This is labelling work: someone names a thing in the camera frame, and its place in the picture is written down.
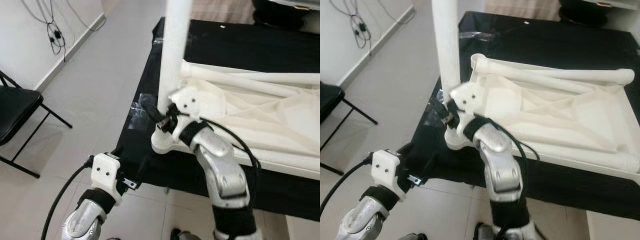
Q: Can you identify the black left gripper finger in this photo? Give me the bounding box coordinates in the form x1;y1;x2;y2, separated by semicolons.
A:
420;150;440;181
134;154;152;185

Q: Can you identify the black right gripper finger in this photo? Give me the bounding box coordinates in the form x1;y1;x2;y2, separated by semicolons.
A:
141;97;165;125
435;92;451;123

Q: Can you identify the crumpled clear tape patch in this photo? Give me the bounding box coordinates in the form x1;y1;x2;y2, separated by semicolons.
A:
129;92;161;131

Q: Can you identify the clear tape strip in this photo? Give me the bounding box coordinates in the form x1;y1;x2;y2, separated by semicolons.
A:
457;31;488;41

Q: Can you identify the black table cloth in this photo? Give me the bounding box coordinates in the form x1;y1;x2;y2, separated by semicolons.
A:
116;17;320;222
402;11;640;222

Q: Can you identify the black folding chair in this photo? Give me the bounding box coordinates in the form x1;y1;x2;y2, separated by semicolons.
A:
0;70;73;179
320;82;379;176

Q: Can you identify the beige cloth covered bench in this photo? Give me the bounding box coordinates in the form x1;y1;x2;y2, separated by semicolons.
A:
484;0;562;21
191;0;256;25

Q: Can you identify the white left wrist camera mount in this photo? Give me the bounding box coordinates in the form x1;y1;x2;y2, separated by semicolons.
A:
91;152;123;206
372;149;408;201

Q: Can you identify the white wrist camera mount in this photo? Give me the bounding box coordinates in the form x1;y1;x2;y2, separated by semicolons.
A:
372;149;408;201
167;86;202;123
91;152;123;206
449;81;487;121

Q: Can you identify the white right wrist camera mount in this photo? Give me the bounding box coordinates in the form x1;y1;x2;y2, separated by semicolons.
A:
449;81;487;121
167;86;202;123

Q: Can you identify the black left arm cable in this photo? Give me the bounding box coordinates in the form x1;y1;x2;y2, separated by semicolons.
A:
320;154;376;221
41;156;97;240

